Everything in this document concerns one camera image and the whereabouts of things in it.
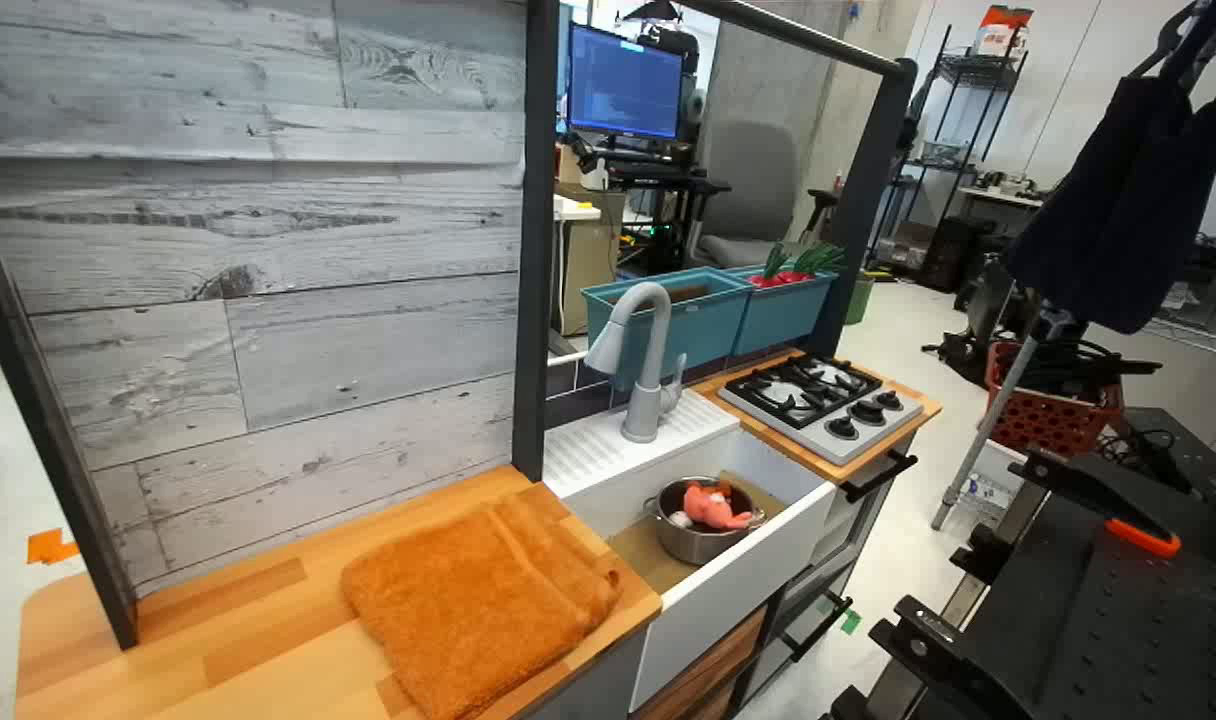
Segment black computer desk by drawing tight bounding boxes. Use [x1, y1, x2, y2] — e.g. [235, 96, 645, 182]
[585, 141, 737, 272]

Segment red toy vegetable green leaves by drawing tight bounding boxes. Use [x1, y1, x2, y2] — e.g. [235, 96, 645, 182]
[753, 263, 821, 292]

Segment black wire shelf unit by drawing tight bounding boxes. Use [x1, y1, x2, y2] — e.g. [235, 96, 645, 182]
[883, 19, 1039, 274]

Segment pink plush bunny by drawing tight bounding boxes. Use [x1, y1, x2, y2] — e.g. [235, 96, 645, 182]
[681, 479, 763, 541]

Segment black perforated work table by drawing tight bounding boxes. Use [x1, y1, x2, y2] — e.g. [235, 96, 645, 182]
[824, 402, 1216, 720]

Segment red perforated crate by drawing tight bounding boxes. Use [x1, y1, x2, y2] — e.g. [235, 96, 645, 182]
[983, 332, 1126, 462]

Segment grey kitchen faucet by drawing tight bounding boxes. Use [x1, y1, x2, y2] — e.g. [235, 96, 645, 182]
[578, 280, 686, 448]

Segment white tripod pole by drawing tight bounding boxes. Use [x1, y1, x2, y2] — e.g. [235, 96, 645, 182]
[927, 306, 1056, 535]

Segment kitchen base cabinet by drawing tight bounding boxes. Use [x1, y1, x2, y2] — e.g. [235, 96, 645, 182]
[525, 456, 910, 720]

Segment grey wood backsplash panel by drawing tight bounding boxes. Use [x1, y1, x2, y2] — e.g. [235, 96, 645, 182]
[0, 0, 533, 601]

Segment teal plastic bin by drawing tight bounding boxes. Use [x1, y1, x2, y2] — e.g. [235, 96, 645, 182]
[731, 268, 843, 359]
[578, 268, 756, 389]

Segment grey office chair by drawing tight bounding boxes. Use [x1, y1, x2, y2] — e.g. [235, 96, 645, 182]
[691, 115, 807, 272]

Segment dark hanging bag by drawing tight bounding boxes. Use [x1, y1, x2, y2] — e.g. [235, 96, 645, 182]
[1003, 0, 1216, 339]

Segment orange terry towel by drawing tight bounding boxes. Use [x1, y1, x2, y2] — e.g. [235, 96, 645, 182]
[339, 484, 627, 720]

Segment black slanted frame post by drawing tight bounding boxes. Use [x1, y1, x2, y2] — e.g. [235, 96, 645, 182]
[0, 179, 143, 656]

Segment orange handled black clamp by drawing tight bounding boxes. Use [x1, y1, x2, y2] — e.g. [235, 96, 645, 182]
[1007, 448, 1189, 563]

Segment cardboard box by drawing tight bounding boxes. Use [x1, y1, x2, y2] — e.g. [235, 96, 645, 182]
[548, 182, 627, 339]

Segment stainless steel pot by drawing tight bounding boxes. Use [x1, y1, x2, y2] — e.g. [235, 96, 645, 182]
[647, 473, 771, 572]

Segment computer monitor blue screen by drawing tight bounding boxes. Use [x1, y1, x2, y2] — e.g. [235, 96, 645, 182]
[563, 19, 686, 147]

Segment white kitchen sink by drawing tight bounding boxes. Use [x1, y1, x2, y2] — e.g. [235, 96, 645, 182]
[541, 382, 846, 713]

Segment grey toy gas stove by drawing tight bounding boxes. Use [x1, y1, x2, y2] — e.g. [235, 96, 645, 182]
[714, 352, 931, 469]

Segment red box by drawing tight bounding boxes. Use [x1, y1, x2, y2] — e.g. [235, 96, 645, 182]
[973, 0, 1039, 58]

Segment black cabinet handle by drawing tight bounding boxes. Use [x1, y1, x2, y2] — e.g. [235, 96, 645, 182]
[837, 448, 924, 509]
[781, 586, 857, 663]

